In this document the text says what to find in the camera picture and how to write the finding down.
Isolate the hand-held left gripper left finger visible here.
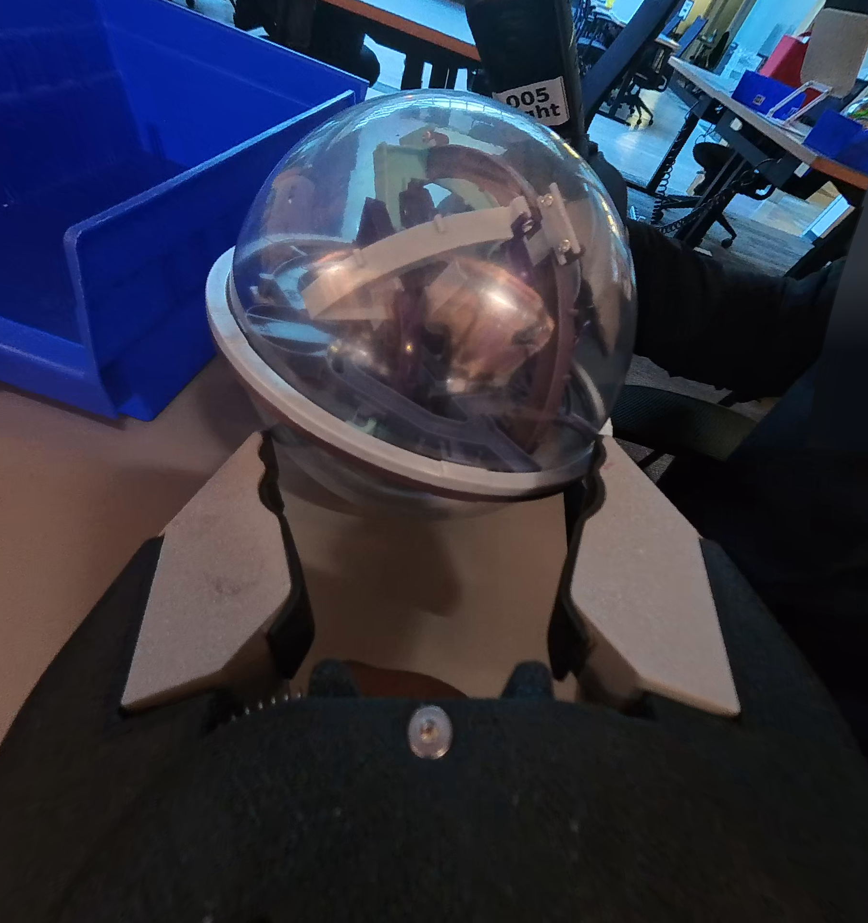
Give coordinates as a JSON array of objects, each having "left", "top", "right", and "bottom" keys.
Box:
[{"left": 120, "top": 431, "right": 316, "bottom": 715}]

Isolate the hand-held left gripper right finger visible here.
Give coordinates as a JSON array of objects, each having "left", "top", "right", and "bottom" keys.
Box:
[{"left": 548, "top": 436, "right": 741, "bottom": 718}]

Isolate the person's right forearm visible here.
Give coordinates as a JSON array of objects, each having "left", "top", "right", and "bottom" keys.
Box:
[{"left": 625, "top": 220, "right": 849, "bottom": 403}]

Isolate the person's left hand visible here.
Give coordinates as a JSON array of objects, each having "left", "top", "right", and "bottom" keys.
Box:
[{"left": 347, "top": 660, "right": 467, "bottom": 699}]

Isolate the white office desk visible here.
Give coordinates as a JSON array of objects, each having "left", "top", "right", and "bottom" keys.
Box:
[
  {"left": 668, "top": 56, "right": 868, "bottom": 192},
  {"left": 326, "top": 0, "right": 485, "bottom": 64}
]

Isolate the person's black clothing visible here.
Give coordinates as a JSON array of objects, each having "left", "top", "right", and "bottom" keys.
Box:
[{"left": 657, "top": 375, "right": 868, "bottom": 794}]

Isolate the small blue storage bin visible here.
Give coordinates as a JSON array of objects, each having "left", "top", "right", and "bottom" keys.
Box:
[
  {"left": 809, "top": 108, "right": 868, "bottom": 174},
  {"left": 733, "top": 68, "right": 803, "bottom": 109}
]

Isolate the red box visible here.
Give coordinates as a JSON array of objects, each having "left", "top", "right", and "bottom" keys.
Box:
[{"left": 758, "top": 32, "right": 813, "bottom": 82}]

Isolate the clear acrylic stand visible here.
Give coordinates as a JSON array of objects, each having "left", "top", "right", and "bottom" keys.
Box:
[{"left": 766, "top": 81, "right": 833, "bottom": 129}]

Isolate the large blue plastic bin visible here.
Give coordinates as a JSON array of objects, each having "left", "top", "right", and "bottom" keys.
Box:
[{"left": 0, "top": 0, "right": 370, "bottom": 423}]

